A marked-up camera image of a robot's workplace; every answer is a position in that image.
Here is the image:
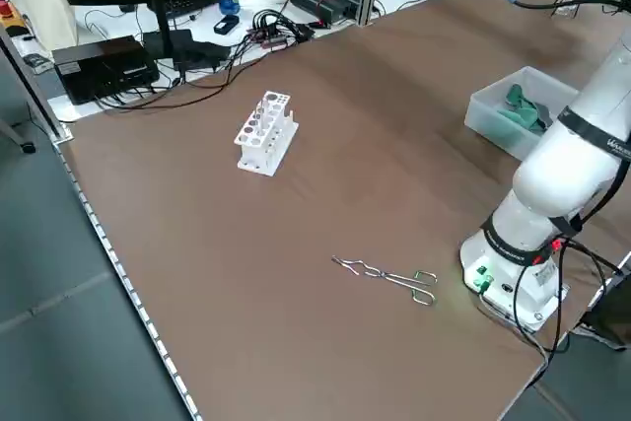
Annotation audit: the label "green and grey cloth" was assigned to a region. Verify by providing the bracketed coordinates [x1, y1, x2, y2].
[534, 102, 557, 133]

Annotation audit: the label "white test tube rack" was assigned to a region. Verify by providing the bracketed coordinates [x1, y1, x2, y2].
[232, 89, 301, 176]

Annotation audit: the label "white plastic box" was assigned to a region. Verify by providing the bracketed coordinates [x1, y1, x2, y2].
[463, 65, 581, 162]

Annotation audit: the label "black electronics box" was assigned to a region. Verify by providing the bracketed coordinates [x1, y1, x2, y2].
[51, 35, 161, 105]

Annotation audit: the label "metal crucible tongs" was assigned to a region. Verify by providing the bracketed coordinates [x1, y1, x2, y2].
[330, 255, 438, 307]

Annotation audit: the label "small black adapter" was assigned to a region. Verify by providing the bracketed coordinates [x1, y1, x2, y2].
[212, 15, 241, 36]

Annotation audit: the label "black monitor stand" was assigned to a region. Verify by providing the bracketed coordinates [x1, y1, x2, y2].
[140, 0, 232, 73]

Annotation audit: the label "black keyboard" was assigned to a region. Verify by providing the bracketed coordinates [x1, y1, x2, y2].
[165, 0, 224, 18]

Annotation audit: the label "small grey device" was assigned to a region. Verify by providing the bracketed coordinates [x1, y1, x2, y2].
[24, 52, 54, 75]

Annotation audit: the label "beige board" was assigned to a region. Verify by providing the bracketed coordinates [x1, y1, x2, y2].
[0, 0, 79, 53]

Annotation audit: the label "black cable hub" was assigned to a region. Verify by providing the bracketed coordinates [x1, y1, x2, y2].
[251, 9, 316, 51]

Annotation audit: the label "black cable loop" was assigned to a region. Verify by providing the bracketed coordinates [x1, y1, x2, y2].
[93, 40, 300, 112]

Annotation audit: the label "aluminium table edge rail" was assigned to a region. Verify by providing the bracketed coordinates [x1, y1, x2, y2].
[51, 127, 204, 421]

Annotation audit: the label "black cable bundle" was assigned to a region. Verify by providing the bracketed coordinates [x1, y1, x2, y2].
[512, 236, 623, 358]

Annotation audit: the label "aluminium frame strut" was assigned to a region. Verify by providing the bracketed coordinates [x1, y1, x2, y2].
[0, 25, 74, 145]

